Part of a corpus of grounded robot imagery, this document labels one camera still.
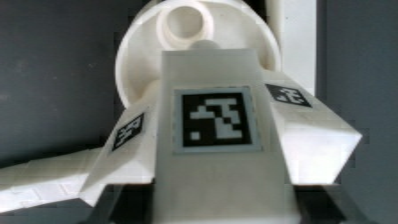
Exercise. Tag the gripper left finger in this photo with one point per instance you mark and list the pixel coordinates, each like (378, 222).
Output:
(126, 205)

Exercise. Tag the white L-shaped fence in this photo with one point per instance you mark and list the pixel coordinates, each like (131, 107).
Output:
(46, 181)

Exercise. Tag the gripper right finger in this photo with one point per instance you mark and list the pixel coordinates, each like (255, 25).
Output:
(328, 206)

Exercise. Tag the white stool leg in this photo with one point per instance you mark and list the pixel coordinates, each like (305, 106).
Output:
(319, 138)
(223, 183)
(126, 163)

